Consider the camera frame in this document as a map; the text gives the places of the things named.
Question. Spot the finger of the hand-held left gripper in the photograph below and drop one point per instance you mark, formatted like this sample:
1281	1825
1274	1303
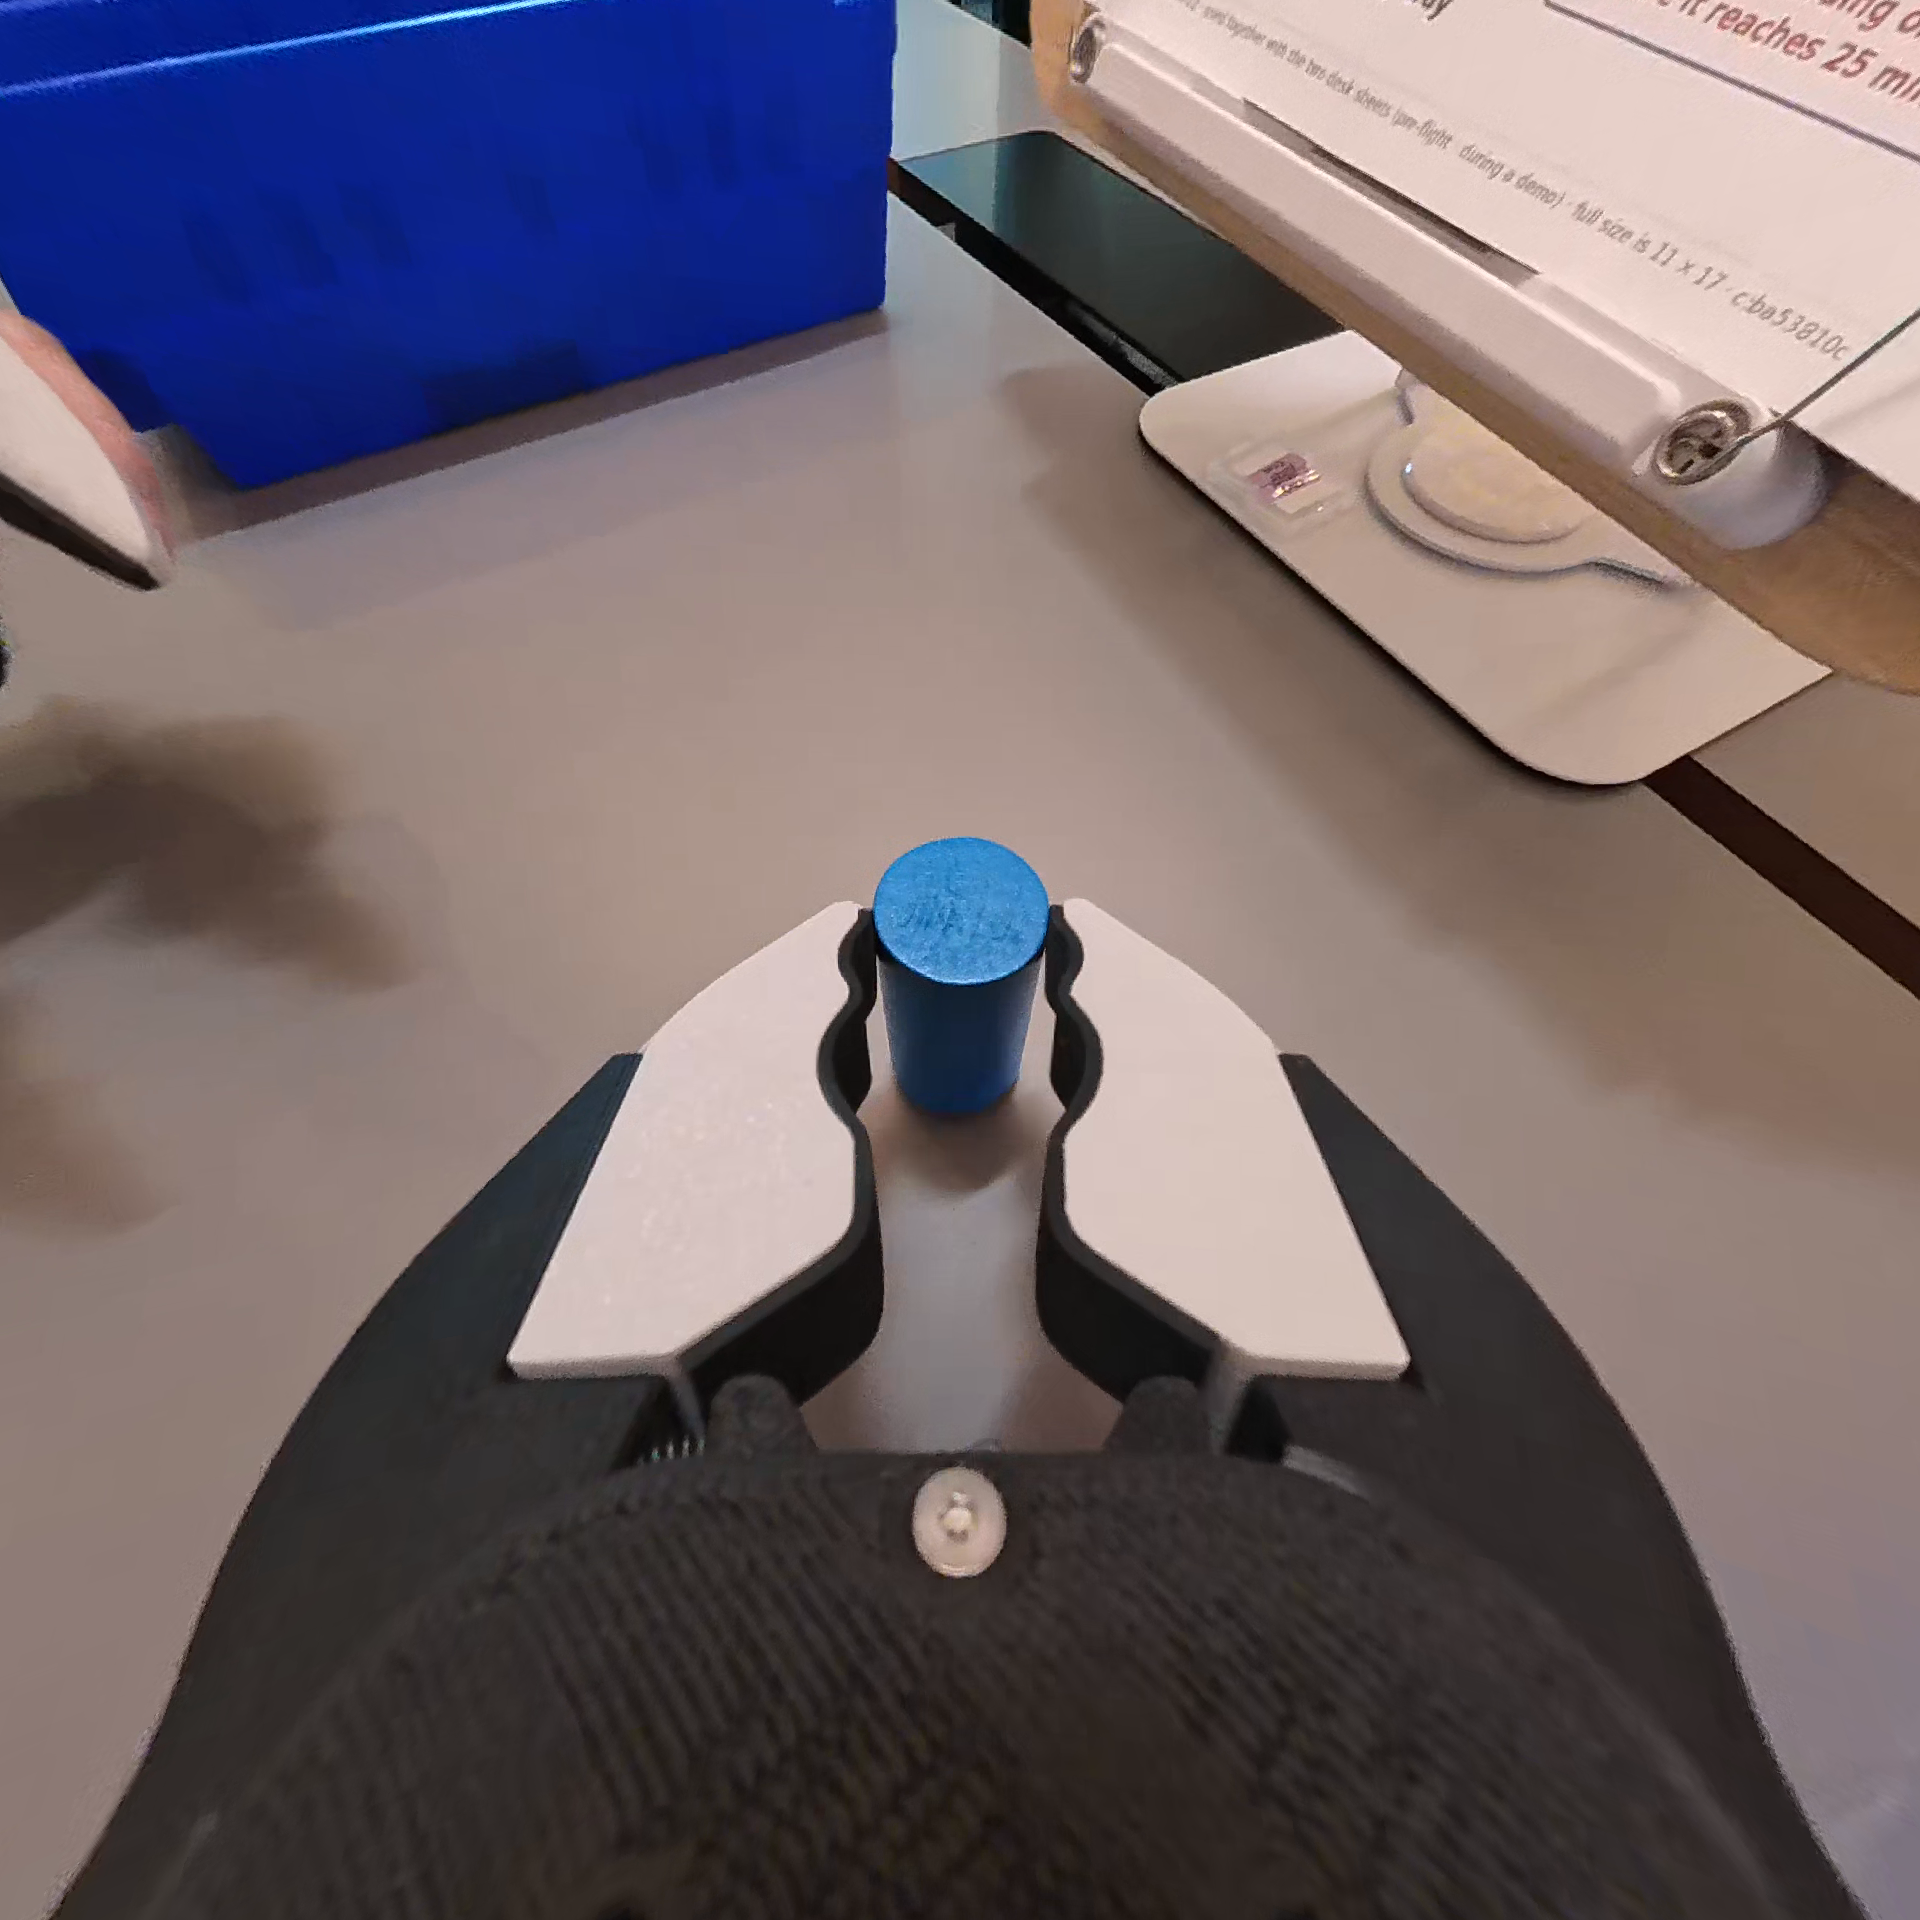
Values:
60	450

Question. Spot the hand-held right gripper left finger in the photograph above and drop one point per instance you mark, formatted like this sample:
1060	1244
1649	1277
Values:
704	1185

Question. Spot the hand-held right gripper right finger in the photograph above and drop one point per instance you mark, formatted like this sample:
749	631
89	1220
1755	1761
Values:
1215	1185

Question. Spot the small blue cylinder block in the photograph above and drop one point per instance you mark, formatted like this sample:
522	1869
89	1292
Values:
960	990

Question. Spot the blue plastic bin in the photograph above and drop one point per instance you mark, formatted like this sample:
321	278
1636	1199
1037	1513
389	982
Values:
450	225

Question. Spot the white stand base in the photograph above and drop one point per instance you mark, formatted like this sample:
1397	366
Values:
1500	661

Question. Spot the black table divider strip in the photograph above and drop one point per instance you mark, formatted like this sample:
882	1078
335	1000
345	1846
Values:
1080	241

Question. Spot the white page holder bar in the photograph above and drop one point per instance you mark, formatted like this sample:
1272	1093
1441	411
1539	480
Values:
1350	211

